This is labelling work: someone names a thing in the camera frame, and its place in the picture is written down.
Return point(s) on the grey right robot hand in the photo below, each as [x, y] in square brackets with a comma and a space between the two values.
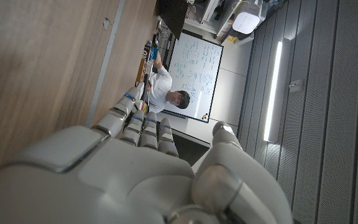
[120, 180]

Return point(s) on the person in white t-shirt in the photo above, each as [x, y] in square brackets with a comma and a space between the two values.
[160, 88]

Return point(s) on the brown wooden block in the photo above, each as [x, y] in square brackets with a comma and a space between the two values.
[141, 71]

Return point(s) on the black block with white letters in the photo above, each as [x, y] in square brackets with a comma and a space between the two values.
[146, 52]

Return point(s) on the whiteboard with blue writing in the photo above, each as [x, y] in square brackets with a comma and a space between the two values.
[197, 62]

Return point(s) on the long ceiling light bar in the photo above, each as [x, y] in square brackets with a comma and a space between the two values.
[273, 93]

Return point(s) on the white shelf cabinet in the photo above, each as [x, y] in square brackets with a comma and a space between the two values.
[208, 12]

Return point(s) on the small ceiling sensor box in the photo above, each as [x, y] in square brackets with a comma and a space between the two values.
[296, 86]

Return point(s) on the white air purifier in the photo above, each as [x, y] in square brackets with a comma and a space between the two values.
[246, 18]

